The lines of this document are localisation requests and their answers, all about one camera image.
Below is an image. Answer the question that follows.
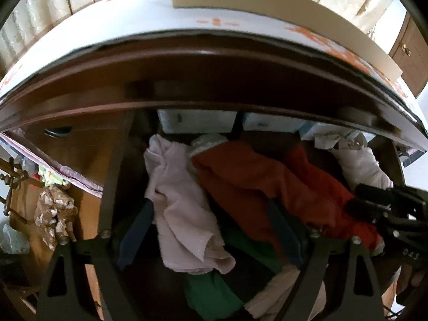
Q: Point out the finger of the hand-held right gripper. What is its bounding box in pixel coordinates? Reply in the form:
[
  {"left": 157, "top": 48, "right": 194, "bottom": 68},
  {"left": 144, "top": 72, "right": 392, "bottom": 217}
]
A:
[
  {"left": 345, "top": 200, "right": 399, "bottom": 223},
  {"left": 354, "top": 183, "right": 412, "bottom": 205}
]

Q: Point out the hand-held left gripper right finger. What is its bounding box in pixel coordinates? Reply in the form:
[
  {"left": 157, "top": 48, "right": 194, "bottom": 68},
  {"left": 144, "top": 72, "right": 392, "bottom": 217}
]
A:
[{"left": 267, "top": 200, "right": 385, "bottom": 321}]

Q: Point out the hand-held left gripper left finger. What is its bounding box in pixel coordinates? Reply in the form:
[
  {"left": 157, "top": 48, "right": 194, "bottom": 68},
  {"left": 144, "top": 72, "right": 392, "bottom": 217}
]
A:
[{"left": 35, "top": 199, "right": 155, "bottom": 321}]

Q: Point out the white underwear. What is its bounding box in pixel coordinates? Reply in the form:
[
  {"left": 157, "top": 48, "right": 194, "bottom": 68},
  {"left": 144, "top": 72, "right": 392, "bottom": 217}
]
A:
[{"left": 329, "top": 146, "right": 394, "bottom": 190}]

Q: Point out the pink underwear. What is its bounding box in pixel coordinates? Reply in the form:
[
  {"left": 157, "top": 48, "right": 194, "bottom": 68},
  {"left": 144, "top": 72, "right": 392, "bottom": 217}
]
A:
[{"left": 144, "top": 134, "right": 236, "bottom": 275}]

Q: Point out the beige underwear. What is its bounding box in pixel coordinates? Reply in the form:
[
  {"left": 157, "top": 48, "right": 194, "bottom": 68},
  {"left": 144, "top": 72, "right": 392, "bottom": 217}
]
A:
[{"left": 244, "top": 263, "right": 326, "bottom": 320}]

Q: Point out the bright red underwear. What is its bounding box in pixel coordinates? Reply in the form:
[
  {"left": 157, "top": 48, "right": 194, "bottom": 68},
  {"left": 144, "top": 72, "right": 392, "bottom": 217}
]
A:
[{"left": 284, "top": 145, "right": 384, "bottom": 251}]

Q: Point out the dark red underwear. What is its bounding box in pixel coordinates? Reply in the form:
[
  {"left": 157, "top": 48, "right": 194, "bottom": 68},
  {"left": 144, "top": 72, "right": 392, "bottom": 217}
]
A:
[{"left": 190, "top": 140, "right": 338, "bottom": 263}]

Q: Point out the green black striped underwear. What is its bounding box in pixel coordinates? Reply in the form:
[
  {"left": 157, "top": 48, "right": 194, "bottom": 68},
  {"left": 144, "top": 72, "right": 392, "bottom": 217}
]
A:
[{"left": 185, "top": 226, "right": 288, "bottom": 321}]

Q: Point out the grey white sock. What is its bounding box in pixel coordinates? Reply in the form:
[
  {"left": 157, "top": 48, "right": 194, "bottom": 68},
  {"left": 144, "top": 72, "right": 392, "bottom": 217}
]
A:
[{"left": 190, "top": 133, "right": 228, "bottom": 158}]

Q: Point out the cardboard board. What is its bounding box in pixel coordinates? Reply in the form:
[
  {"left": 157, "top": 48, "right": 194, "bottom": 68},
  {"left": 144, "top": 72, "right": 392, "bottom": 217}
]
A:
[{"left": 170, "top": 0, "right": 404, "bottom": 81}]

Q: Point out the crumpled brown bag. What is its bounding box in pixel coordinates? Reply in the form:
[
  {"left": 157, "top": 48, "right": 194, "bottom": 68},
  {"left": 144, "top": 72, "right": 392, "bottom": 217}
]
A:
[{"left": 34, "top": 185, "right": 78, "bottom": 251}]

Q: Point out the pale blue box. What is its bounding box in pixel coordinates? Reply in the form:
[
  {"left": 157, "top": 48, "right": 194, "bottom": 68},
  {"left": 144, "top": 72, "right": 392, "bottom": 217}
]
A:
[{"left": 299, "top": 122, "right": 348, "bottom": 141}]

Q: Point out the pink trimmed cloth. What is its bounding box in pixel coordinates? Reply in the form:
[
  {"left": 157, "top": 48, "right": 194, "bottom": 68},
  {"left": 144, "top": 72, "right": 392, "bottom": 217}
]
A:
[{"left": 0, "top": 132, "right": 105, "bottom": 198}]

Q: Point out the white box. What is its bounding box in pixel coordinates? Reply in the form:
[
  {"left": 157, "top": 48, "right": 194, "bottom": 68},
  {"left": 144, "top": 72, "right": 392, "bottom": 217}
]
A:
[
  {"left": 157, "top": 109, "right": 236, "bottom": 134},
  {"left": 242, "top": 112, "right": 308, "bottom": 133}
]

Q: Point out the pale plastic bag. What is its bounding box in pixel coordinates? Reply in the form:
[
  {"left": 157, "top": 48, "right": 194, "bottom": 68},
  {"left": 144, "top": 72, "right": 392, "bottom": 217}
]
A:
[{"left": 0, "top": 224, "right": 31, "bottom": 255}]

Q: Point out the metal hook rack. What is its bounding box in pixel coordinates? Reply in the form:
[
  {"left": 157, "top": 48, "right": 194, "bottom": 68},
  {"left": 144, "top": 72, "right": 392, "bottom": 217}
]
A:
[{"left": 0, "top": 156, "right": 30, "bottom": 223}]

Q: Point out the wooden door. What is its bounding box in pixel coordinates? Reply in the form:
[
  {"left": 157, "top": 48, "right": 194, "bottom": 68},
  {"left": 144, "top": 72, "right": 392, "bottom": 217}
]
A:
[{"left": 389, "top": 10, "right": 428, "bottom": 96}]

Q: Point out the brown wooden desk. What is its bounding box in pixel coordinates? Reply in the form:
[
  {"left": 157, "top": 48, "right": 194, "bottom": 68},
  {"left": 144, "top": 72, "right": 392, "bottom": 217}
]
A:
[{"left": 0, "top": 28, "right": 422, "bottom": 308}]

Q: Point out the white orange print tablecloth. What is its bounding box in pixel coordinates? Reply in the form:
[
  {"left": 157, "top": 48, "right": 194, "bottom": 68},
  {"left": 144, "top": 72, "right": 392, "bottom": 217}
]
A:
[{"left": 0, "top": 0, "right": 428, "bottom": 156}]

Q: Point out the cream patterned curtain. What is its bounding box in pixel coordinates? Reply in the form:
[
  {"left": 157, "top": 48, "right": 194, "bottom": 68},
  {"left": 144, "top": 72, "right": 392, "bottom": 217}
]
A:
[{"left": 0, "top": 0, "right": 410, "bottom": 71}]

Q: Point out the metal drawer handle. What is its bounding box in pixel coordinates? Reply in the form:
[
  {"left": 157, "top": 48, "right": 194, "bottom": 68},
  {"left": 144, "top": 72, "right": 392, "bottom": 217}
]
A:
[{"left": 44, "top": 126, "right": 73, "bottom": 138}]

